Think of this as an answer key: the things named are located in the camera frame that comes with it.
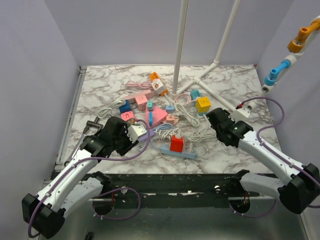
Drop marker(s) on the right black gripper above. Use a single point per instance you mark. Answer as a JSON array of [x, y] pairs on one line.
[[227, 113]]

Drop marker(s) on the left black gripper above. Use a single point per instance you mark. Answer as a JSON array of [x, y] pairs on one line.
[[122, 151]]

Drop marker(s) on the pink square socket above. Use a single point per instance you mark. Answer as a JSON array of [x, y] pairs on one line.
[[127, 116]]

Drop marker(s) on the dark blue cube socket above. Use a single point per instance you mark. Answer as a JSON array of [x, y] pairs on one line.
[[125, 108]]

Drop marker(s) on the pink long power strip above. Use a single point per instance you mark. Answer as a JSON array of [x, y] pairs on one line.
[[140, 98]]

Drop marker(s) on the pink triangular socket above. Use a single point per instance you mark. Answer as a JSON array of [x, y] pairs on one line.
[[158, 116]]

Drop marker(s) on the red cube socket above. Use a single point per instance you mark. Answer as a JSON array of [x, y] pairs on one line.
[[177, 144]]

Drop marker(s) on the light blue power strip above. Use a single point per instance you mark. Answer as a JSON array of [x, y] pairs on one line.
[[184, 154]]

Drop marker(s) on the purple power strip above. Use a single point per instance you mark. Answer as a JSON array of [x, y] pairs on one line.
[[144, 138]]

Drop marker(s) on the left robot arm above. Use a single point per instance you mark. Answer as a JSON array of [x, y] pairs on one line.
[[46, 211]]

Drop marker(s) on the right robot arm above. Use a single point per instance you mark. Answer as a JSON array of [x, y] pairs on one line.
[[295, 185]]

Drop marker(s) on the yellow cube socket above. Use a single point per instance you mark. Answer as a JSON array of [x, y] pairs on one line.
[[202, 105]]

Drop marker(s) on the teal plug adapter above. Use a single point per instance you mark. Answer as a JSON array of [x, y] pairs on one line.
[[194, 94]]

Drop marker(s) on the orange white cube socket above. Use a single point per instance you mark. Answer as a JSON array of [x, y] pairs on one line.
[[157, 84]]

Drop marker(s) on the silver ratchet wrench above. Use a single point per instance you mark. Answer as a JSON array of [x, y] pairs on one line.
[[89, 124]]

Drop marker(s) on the white PVC pipe stand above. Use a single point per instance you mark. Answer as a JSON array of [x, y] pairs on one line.
[[197, 80]]

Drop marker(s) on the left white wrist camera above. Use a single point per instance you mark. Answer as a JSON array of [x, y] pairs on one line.
[[134, 132]]

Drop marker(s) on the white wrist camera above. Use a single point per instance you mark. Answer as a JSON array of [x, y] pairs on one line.
[[134, 132], [242, 114]]

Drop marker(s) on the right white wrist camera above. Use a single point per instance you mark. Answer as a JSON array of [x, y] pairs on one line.
[[242, 114]]

